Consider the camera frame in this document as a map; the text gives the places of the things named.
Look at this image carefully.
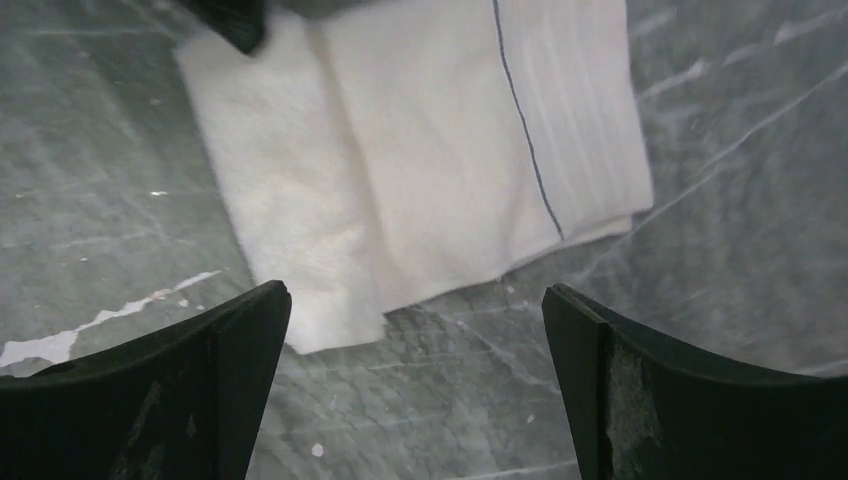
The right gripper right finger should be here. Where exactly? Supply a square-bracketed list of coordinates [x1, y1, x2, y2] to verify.
[542, 284, 847, 479]

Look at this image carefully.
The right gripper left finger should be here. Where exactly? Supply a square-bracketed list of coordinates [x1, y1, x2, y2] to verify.
[1, 280, 292, 479]

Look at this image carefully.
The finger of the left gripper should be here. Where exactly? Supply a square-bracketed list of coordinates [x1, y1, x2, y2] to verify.
[178, 0, 267, 55]

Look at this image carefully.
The cream white towel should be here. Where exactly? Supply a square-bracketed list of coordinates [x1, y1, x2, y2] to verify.
[175, 1, 654, 354]

